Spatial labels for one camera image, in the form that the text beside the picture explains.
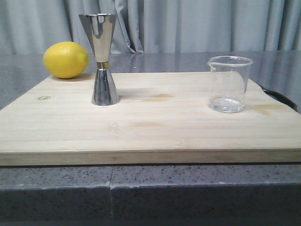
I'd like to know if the grey curtain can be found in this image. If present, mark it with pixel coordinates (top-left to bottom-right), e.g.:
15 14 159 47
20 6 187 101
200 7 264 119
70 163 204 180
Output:
0 0 301 55

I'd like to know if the silver double jigger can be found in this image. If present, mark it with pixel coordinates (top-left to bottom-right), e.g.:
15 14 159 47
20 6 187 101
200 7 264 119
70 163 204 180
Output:
79 14 120 106

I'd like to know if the yellow lemon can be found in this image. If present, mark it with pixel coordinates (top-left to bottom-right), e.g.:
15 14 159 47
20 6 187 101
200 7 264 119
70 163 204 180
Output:
43 41 89 79

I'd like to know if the clear glass beaker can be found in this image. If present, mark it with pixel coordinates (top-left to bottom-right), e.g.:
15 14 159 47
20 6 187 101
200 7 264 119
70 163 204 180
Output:
207 56 253 113

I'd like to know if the light wooden cutting board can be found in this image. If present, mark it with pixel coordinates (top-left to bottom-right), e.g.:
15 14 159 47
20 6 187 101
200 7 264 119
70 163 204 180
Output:
0 72 301 166

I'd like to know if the black cable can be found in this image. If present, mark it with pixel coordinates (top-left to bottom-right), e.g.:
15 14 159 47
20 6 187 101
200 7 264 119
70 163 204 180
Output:
258 84 297 110

